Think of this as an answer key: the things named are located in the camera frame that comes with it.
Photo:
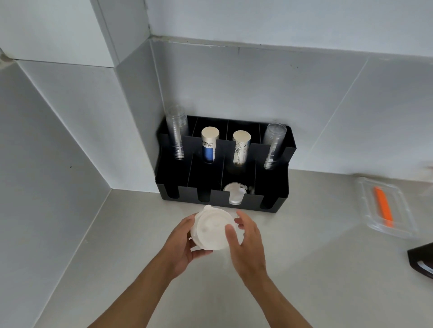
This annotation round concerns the person's left hand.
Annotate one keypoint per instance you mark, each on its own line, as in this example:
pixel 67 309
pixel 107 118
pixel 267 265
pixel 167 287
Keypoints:
pixel 177 245

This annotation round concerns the person's right hand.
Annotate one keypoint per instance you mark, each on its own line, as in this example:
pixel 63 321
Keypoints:
pixel 248 246

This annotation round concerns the person's left thumb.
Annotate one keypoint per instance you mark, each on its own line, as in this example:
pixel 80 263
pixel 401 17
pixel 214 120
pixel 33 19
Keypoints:
pixel 189 223

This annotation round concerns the person's right thumb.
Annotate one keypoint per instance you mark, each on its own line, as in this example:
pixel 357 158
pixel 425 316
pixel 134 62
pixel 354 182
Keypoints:
pixel 232 240

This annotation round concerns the stack of white cup lids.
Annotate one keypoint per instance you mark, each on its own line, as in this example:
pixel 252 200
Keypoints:
pixel 212 228

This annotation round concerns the person's right forearm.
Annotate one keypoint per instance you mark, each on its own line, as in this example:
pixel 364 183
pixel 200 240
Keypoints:
pixel 277 304

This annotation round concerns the person's left forearm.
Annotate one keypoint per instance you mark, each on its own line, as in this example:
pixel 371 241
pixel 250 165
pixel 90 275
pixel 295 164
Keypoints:
pixel 133 297

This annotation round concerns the stack of clear lids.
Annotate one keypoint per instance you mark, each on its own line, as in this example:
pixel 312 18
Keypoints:
pixel 235 193

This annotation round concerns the black cup organizer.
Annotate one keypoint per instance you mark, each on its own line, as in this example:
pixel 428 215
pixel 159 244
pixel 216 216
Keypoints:
pixel 226 162

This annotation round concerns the blue print paper cup stack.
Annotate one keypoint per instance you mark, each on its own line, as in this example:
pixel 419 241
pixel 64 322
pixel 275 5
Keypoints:
pixel 209 144

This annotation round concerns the black print paper cup stack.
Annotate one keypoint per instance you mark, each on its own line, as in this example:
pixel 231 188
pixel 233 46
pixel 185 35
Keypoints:
pixel 241 148

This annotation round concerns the tall stack of clear cups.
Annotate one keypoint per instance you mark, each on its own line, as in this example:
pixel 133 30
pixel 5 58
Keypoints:
pixel 177 132

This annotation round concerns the short stack of clear cups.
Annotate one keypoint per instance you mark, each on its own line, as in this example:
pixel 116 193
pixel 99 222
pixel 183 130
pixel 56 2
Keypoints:
pixel 273 145

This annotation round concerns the orange tool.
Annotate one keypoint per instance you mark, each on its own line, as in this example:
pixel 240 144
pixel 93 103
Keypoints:
pixel 384 206

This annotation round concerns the clear plastic container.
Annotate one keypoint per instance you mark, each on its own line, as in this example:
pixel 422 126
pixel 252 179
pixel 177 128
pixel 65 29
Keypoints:
pixel 386 206

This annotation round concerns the dark brown object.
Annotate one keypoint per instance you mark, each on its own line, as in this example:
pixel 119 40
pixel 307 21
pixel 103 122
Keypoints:
pixel 421 258

